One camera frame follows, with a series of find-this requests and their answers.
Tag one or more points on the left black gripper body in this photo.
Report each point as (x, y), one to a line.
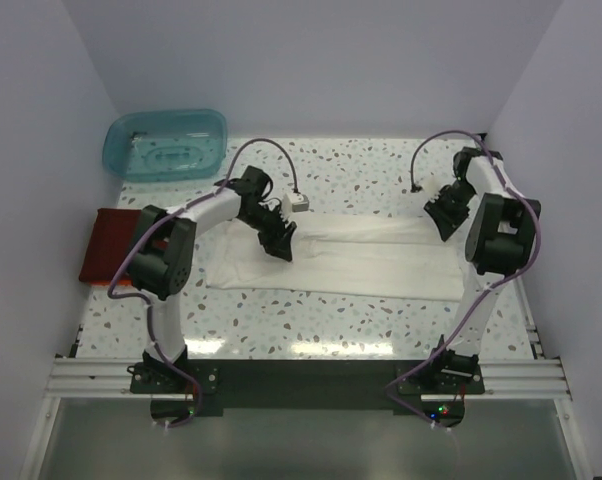
(262, 217)

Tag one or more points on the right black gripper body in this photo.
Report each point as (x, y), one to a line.
(458, 195)

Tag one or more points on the white t shirt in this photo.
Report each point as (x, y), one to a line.
(343, 254)

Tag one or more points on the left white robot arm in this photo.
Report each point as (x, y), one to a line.
(161, 254)

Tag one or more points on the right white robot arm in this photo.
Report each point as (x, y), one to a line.
(499, 246)

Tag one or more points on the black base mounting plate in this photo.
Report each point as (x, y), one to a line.
(209, 388)

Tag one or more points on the teal plastic bin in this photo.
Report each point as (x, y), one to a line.
(166, 145)

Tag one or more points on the folded dark red shirt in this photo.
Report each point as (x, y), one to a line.
(108, 245)

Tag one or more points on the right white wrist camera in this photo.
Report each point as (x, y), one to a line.
(428, 187)

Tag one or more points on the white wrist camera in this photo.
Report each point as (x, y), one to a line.
(293, 202)
(428, 187)

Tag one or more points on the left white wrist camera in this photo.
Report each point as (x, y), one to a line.
(293, 202)

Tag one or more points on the aluminium extrusion rail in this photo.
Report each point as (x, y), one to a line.
(504, 379)

